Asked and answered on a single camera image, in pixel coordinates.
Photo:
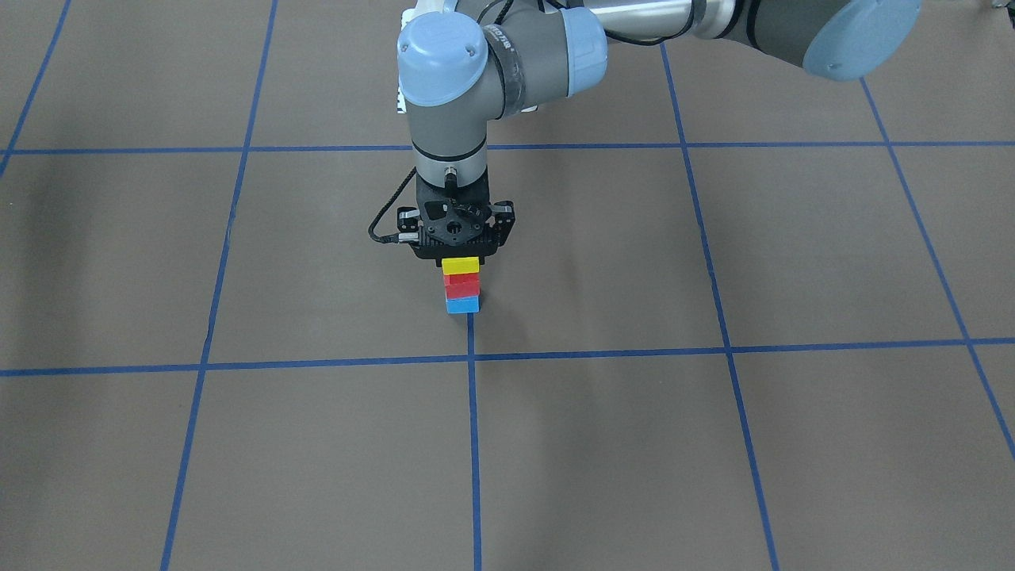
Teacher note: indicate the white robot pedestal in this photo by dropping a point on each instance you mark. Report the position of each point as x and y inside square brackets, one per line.
[408, 74]

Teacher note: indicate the red block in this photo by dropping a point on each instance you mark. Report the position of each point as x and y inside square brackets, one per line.
[461, 286]

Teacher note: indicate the yellow block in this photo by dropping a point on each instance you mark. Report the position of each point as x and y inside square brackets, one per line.
[460, 266]

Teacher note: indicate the blue block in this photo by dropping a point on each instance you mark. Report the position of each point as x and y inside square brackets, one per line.
[463, 305]

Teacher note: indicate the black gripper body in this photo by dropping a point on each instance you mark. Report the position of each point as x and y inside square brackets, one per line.
[504, 221]

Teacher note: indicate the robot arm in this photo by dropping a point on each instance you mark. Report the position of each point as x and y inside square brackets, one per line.
[463, 64]

